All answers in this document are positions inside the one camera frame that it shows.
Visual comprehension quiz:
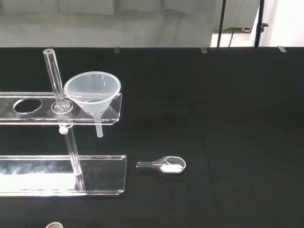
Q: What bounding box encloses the clear glass weighing funnel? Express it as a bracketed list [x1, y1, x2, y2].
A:
[135, 156, 186, 175]

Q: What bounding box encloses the pale backdrop board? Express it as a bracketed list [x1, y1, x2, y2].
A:
[0, 0, 216, 48]

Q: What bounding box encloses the clear acrylic funnel stand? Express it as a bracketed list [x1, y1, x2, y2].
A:
[0, 49, 127, 197]

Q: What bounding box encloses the black bench cloth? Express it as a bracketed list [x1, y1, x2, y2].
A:
[0, 47, 304, 228]

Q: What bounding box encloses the black tripod pole with clamp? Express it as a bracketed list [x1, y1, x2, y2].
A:
[255, 0, 269, 48]

